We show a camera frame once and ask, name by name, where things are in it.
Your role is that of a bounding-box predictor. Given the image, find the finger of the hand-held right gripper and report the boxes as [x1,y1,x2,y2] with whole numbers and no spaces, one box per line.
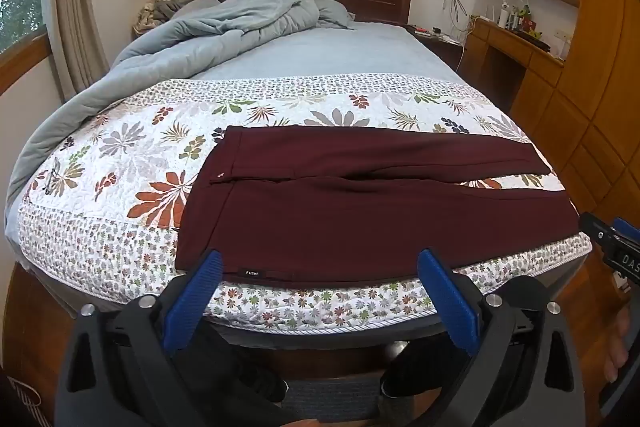
[613,217,640,243]
[579,213,621,254]

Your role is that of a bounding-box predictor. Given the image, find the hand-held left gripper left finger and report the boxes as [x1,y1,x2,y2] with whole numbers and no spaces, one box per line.
[55,249,226,427]

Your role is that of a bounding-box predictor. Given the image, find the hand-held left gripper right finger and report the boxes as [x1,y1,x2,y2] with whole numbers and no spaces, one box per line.
[417,248,586,427]

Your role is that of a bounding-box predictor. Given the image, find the maroon pants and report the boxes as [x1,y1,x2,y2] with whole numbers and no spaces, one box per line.
[175,125,594,284]

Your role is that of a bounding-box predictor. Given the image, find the person's right hand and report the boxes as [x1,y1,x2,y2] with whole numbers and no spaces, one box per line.
[602,302,635,384]

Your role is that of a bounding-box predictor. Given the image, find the floral quilted bedspread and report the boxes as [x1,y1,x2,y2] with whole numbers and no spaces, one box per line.
[17,74,593,333]

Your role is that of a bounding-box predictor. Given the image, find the wooden wardrobe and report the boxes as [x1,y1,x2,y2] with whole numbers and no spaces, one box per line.
[484,0,640,230]

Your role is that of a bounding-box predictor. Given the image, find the wooden desk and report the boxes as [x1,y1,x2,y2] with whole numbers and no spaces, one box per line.
[456,17,567,120]

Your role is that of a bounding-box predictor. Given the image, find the wooden nightstand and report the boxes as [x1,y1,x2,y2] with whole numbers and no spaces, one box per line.
[406,24,467,74]

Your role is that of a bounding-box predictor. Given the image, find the grey-blue bed sheet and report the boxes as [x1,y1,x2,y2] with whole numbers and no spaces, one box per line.
[200,21,463,82]

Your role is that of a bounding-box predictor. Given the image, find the grey-blue comforter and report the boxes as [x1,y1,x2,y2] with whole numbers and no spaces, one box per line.
[5,0,358,238]

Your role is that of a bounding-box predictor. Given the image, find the pile of clothes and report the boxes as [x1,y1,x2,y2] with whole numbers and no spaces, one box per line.
[134,0,195,40]

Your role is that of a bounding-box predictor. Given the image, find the beige curtain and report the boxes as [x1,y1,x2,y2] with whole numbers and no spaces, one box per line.
[42,0,112,102]

